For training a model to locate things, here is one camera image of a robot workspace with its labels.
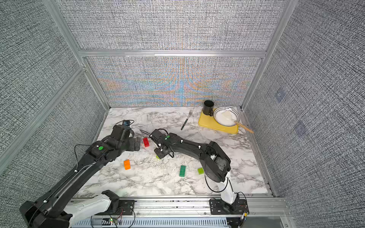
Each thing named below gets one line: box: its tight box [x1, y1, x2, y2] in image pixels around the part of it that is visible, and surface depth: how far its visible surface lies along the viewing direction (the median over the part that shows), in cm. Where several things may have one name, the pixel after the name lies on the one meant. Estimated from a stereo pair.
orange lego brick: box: [123, 159, 131, 171], surface depth 90 cm
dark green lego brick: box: [179, 165, 186, 178], surface depth 87 cm
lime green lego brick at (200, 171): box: [197, 167, 205, 175], surface depth 87 cm
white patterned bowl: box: [213, 106, 241, 127], surface depth 115 cm
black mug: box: [202, 99, 215, 117], surface depth 112 cm
